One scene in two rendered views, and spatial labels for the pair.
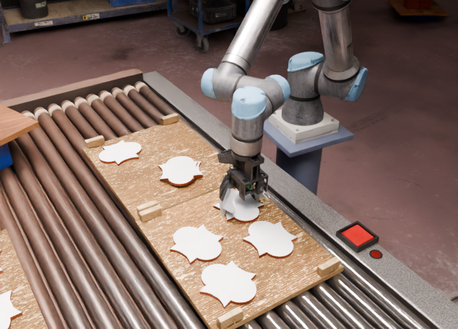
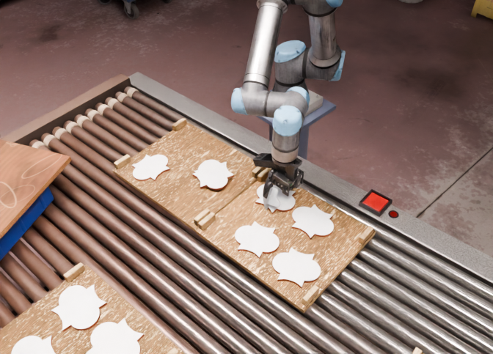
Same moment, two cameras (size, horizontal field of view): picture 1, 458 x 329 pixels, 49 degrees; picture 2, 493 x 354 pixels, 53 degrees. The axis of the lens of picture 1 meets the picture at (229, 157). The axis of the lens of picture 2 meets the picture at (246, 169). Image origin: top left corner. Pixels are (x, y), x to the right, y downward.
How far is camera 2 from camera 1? 0.43 m
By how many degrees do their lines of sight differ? 14
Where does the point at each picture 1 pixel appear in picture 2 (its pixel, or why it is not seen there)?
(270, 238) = (312, 220)
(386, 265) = (404, 221)
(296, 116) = not seen: hidden behind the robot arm
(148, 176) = (186, 186)
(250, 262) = (304, 245)
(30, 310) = (148, 330)
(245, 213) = (285, 203)
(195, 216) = (244, 215)
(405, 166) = (353, 105)
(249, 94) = (288, 114)
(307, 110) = not seen: hidden behind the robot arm
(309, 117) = not seen: hidden behind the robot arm
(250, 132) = (292, 144)
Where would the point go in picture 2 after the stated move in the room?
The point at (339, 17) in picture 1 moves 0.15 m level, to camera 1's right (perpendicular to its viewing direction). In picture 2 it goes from (329, 19) to (372, 12)
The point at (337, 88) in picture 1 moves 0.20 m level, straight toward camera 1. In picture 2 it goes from (324, 72) to (333, 105)
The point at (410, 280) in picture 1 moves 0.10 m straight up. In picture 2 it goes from (425, 230) to (432, 208)
